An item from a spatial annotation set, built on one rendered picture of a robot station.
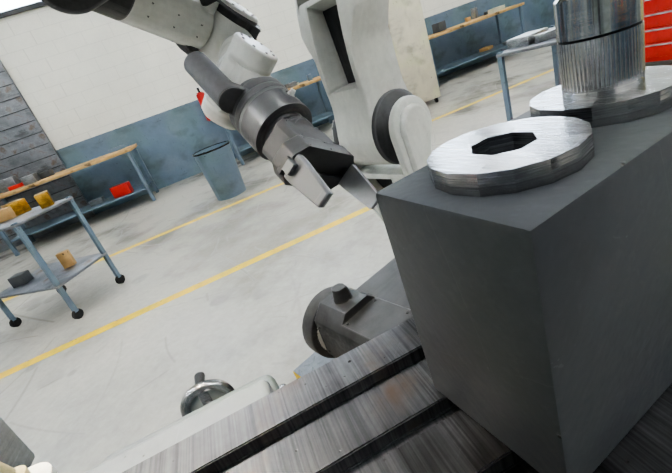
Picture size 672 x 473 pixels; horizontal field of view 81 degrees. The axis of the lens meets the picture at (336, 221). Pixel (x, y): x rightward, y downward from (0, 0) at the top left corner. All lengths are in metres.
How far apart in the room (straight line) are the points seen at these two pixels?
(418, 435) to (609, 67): 0.29
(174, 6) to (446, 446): 0.72
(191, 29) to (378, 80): 0.34
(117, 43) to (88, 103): 1.08
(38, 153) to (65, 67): 1.44
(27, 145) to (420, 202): 7.93
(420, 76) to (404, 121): 5.65
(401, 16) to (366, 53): 5.57
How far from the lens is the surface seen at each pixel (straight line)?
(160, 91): 7.74
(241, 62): 0.58
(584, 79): 0.31
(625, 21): 0.31
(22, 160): 8.14
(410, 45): 6.34
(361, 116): 0.77
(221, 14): 0.83
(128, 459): 0.62
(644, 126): 0.29
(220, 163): 4.96
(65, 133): 8.00
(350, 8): 0.73
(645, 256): 0.28
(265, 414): 0.42
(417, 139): 0.77
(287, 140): 0.45
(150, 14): 0.77
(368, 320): 0.99
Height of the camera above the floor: 1.18
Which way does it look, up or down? 22 degrees down
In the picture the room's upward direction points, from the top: 20 degrees counter-clockwise
